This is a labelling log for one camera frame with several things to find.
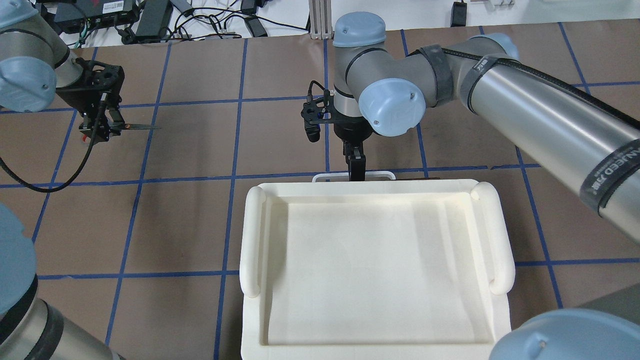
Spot black power brick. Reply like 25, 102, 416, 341
134, 0, 173, 44

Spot grey orange scissors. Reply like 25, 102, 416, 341
110, 121, 162, 138

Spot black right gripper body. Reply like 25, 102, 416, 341
333, 119, 373, 146

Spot aluminium frame post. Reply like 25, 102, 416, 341
308, 0, 334, 40

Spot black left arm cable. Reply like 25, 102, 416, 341
0, 90, 108, 193

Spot white plastic tray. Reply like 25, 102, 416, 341
238, 178, 515, 360

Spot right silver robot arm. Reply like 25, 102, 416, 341
333, 12, 639, 241

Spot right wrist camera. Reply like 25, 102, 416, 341
301, 80, 334, 143

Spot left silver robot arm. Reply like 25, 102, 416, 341
1, 0, 130, 360

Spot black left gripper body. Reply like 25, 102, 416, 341
57, 60, 125, 123

